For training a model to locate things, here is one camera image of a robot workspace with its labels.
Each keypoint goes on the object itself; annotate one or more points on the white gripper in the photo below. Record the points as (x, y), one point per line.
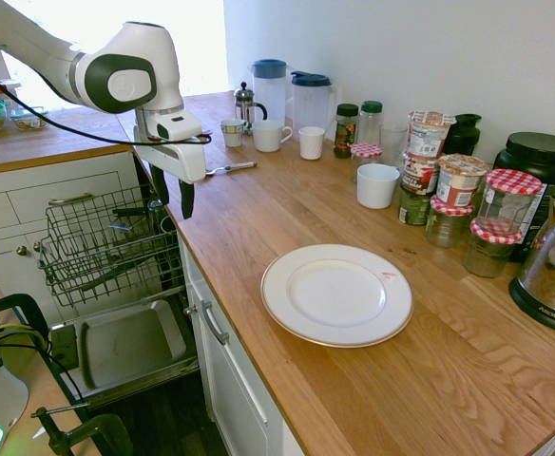
(173, 159)

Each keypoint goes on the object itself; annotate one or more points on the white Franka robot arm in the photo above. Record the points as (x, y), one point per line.
(44, 45)

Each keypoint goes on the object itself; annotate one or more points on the open dishwasher door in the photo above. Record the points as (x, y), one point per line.
(125, 347)

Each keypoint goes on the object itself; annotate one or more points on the black utensil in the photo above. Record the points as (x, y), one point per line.
(130, 211)

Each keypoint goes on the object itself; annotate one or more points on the patterned white cup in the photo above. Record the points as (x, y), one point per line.
(232, 133)

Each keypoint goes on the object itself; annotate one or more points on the white ceramic mug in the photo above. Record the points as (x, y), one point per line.
(268, 137)

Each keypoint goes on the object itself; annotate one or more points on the glass french press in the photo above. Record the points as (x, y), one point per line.
(246, 107)

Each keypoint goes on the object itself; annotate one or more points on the tall pitcher blue lid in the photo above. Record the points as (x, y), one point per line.
(269, 90)

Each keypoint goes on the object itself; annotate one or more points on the white ribbed cup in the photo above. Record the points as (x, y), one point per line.
(311, 143)

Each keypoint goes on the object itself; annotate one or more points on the short pitcher blue lid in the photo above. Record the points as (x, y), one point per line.
(311, 107)

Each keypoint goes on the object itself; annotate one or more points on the clear glass food container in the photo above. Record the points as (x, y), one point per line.
(29, 119)

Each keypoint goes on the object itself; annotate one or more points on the spice jar black lid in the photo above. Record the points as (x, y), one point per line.
(346, 130)

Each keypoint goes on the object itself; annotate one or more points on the white plate gold rim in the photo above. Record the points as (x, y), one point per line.
(337, 294)

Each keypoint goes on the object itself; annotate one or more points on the black table clamp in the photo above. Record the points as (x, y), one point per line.
(21, 309)
(101, 430)

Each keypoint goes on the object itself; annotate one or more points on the glass jar red checked lid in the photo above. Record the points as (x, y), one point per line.
(366, 152)
(510, 199)
(489, 254)
(448, 223)

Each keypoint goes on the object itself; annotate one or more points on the spice jar green lid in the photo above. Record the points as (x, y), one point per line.
(371, 123)

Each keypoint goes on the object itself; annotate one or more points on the clear glass tumbler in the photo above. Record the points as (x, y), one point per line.
(393, 142)

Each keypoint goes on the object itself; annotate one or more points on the green tin can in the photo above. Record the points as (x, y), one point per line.
(413, 206)

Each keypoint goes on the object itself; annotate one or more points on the red printed yogurt tub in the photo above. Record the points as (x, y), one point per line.
(417, 176)

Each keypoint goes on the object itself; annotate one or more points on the black shaker bottle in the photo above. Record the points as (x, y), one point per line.
(465, 135)

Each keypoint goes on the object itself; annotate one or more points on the large black powder tub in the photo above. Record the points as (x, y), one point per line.
(541, 157)

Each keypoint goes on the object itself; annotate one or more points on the steel electric kettle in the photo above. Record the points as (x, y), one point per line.
(548, 275)

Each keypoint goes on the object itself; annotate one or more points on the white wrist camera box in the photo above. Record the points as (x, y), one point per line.
(175, 124)

